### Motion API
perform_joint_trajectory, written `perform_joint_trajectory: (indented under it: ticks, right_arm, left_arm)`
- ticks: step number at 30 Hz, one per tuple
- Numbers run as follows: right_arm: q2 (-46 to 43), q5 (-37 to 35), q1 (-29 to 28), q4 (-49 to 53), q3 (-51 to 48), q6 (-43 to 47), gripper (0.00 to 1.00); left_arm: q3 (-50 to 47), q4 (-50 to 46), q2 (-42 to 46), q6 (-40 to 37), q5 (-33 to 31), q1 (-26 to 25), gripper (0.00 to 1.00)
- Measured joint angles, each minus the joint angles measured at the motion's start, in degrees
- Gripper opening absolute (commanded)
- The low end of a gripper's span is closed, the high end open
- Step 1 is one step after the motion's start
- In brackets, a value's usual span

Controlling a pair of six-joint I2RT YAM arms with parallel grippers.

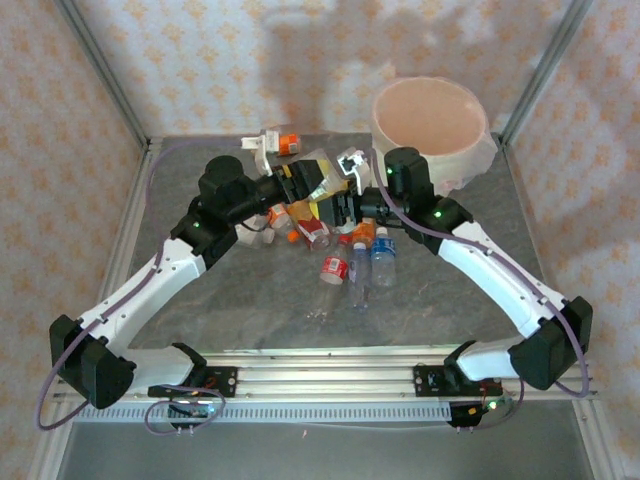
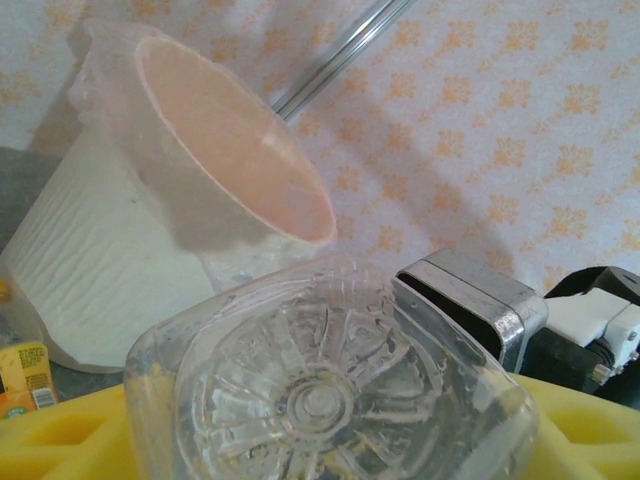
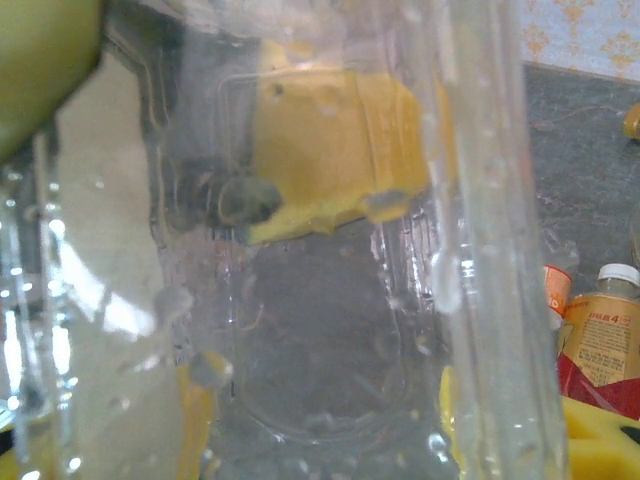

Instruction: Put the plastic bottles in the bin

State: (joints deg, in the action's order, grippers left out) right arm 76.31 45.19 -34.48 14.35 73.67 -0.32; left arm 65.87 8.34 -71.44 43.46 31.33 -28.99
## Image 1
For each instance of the orange juice plastic bottle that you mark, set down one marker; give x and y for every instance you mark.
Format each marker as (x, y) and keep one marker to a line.
(364, 232)

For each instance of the red yellow label tea bottle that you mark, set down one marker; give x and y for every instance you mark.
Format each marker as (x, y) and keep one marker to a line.
(312, 229)

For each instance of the orange label plastic bottle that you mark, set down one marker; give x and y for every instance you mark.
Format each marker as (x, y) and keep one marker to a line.
(290, 144)

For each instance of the clear bottle with orange cap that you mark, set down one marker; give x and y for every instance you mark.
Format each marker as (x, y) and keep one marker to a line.
(277, 215)

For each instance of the red label cola bottle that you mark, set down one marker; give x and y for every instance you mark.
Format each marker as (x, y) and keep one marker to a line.
(334, 267)

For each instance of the blue label water bottle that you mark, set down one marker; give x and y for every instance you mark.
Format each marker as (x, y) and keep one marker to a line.
(384, 250)

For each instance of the purple label clear bottle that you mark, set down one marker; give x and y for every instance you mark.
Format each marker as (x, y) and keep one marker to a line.
(359, 272)

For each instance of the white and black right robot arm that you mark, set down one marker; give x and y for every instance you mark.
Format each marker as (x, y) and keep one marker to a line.
(500, 280)

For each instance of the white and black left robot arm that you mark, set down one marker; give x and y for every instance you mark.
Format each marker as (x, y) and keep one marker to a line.
(150, 285)

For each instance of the round pale plastic bin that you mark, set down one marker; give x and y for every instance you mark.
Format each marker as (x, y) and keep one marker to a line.
(430, 115)

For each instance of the translucent plastic bin liner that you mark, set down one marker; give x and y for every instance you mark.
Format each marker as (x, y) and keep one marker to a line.
(487, 155)

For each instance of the right controller board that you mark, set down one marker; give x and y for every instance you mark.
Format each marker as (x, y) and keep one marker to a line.
(467, 415)

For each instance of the controller board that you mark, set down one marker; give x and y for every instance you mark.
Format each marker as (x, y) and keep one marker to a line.
(467, 415)
(192, 411)

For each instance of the left controller board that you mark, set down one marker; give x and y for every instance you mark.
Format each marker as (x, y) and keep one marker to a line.
(192, 411)

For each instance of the aluminium table side rail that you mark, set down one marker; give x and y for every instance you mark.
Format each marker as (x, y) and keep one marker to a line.
(531, 225)
(127, 230)

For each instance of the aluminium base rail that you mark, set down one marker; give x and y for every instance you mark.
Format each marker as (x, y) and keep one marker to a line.
(325, 375)

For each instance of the aluminium frame post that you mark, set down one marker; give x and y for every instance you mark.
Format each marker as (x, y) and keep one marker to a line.
(545, 70)
(100, 70)

